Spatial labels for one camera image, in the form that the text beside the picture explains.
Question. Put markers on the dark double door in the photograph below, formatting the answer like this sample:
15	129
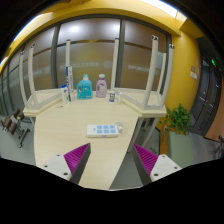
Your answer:
206	93

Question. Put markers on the white power strip blue sockets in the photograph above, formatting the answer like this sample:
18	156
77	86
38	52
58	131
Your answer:
101	130

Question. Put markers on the row of brown chairs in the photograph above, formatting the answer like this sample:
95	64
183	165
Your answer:
13	125

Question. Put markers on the small blue white jar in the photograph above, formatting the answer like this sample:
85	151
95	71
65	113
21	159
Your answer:
112	97

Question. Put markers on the upturned white-legged table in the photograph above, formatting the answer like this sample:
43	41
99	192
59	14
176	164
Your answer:
151	73
33	83

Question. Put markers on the small slim white bottle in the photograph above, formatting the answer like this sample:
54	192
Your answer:
119	98

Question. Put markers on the blue detergent bottle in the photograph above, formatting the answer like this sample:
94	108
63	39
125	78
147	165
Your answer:
84	90

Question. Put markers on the green potted plant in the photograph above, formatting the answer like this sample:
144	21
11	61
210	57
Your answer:
178	120

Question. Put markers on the white charger block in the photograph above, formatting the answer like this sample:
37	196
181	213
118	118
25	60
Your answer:
119	127

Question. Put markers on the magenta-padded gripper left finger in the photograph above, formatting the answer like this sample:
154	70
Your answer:
77	158

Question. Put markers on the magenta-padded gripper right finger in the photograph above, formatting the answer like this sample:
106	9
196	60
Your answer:
146	159

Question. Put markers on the purple detergent bottle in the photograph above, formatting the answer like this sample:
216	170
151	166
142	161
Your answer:
101	88

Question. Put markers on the white bottle blue cap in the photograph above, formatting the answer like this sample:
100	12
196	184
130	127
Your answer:
64	95

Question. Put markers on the tall toothpaste box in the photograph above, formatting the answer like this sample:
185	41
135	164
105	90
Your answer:
70	83

